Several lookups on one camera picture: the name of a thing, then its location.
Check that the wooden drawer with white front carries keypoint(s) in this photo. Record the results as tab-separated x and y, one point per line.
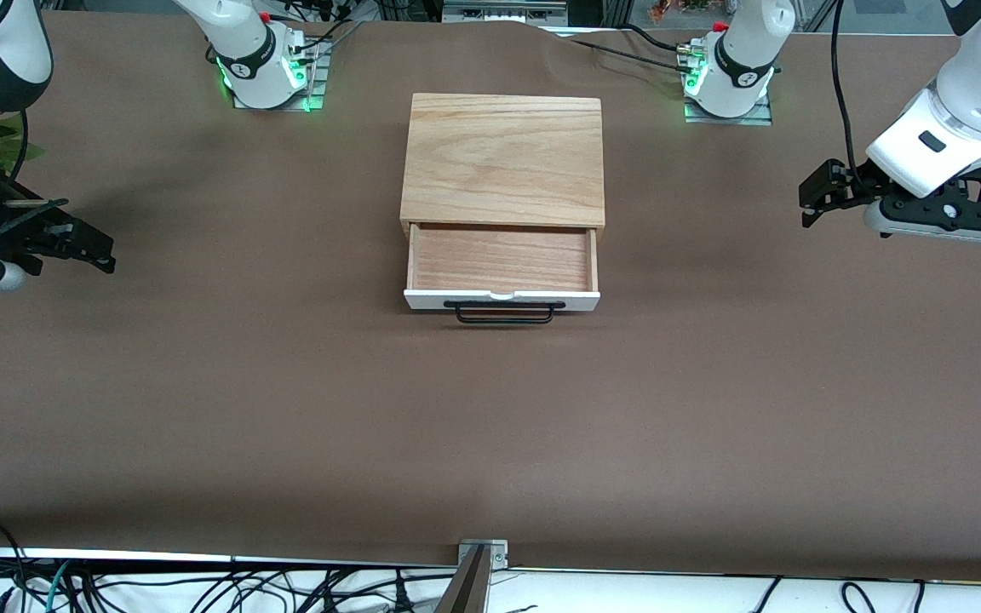
499	260

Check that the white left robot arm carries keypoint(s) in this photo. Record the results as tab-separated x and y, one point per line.
746	51

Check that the grey power strip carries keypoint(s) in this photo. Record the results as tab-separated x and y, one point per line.
503	12

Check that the orange flower bunch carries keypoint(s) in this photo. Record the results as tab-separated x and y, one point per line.
669	10

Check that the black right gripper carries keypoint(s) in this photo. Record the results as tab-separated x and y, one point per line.
24	233

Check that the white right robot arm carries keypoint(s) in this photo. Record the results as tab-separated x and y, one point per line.
243	42

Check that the grey aluminium pole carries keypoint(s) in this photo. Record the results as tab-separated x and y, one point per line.
467	592

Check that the grey metal corner bracket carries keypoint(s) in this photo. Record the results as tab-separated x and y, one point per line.
499	558

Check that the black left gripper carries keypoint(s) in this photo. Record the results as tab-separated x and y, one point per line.
848	185

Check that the large red artificial rose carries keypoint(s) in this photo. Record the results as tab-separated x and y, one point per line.
9	151

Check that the light wooden drawer cabinet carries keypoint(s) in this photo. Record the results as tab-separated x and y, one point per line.
503	162

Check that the brown table cover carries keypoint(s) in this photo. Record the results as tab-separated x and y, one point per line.
490	409

